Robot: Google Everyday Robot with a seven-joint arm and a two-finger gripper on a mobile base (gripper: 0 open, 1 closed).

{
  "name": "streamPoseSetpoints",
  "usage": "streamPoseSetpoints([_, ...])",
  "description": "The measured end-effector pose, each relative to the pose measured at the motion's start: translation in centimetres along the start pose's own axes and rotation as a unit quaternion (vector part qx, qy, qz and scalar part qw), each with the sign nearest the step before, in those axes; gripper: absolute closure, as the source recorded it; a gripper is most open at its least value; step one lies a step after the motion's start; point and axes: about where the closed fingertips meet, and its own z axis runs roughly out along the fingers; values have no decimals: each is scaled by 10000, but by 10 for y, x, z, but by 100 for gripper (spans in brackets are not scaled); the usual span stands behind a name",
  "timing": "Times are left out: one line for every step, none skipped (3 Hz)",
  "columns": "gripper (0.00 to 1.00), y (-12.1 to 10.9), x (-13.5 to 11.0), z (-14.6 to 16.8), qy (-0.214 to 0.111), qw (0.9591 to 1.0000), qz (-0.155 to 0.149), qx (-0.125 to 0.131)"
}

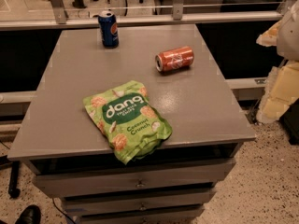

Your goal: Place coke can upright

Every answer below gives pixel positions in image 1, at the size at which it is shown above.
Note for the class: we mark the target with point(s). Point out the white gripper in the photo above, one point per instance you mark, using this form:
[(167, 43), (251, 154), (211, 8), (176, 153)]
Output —
[(289, 36)]

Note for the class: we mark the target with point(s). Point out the orange soda can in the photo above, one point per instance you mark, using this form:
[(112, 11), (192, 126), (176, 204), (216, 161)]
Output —
[(174, 59)]

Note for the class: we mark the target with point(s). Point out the blue Pepsi can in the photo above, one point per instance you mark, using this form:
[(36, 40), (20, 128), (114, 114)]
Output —
[(108, 28)]

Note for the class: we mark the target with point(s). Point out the grey drawer cabinet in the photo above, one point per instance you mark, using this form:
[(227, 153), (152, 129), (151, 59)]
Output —
[(73, 161)]

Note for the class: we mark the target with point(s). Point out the green Dang chips bag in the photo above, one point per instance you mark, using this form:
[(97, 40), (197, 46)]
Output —
[(133, 128)]

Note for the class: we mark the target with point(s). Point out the metal railing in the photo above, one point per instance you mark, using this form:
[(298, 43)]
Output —
[(61, 14)]

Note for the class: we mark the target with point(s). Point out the black shoe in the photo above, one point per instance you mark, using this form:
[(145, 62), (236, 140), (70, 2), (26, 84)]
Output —
[(30, 215)]

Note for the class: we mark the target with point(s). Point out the black stand leg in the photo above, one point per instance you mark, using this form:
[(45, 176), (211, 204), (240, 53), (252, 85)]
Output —
[(13, 189)]

